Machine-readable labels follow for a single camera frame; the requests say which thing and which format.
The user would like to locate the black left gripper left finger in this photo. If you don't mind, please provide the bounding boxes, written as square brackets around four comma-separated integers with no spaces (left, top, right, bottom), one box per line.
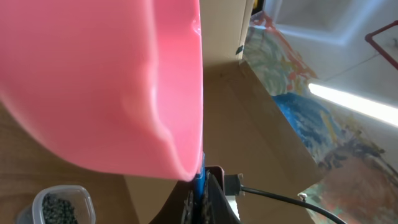
[149,181,193,224]

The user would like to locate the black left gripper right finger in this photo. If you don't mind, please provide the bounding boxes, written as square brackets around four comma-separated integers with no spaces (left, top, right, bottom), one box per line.
[201,172,240,224]

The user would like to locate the pink scoop blue handle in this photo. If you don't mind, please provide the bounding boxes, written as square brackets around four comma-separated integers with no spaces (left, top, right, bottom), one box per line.
[0,0,206,224]

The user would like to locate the cardboard box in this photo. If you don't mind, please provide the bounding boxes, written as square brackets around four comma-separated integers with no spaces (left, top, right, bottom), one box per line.
[1,1,320,223]

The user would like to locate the clear plastic container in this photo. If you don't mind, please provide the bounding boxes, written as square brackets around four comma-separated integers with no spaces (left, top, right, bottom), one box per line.
[15,185,96,224]

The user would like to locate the black beans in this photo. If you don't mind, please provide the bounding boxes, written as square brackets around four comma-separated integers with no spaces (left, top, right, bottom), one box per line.
[42,194,78,224]

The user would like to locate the ceiling strip light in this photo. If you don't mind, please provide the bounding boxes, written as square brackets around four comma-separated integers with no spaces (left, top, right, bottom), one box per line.
[308,83,397,127]

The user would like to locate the red pipe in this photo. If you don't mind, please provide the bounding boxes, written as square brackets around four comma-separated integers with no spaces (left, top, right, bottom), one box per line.
[365,20,397,69]

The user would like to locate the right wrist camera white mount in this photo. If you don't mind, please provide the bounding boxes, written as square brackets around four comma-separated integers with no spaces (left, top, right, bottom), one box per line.
[205,166,241,223]

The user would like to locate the black right camera cable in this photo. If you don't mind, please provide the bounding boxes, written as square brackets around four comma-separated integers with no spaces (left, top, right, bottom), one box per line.
[241,185,348,224]

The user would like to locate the colourful painted wall cloth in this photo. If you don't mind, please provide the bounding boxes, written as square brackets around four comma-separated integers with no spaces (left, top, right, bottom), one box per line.
[243,12,397,223]

